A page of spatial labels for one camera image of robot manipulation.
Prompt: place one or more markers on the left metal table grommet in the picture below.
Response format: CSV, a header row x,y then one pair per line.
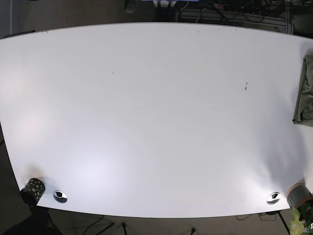
x,y
59,196

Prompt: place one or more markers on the black floral cup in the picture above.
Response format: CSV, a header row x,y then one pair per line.
x,y
32,192

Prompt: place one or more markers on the grey plant pot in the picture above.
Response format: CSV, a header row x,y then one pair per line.
x,y
298,195

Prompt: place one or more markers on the olive green T-shirt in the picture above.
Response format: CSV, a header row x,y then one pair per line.
x,y
303,113

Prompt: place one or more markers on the metal table grommet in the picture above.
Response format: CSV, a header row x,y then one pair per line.
x,y
59,196
273,198

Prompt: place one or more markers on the right metal table grommet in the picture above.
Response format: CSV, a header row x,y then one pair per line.
x,y
273,198

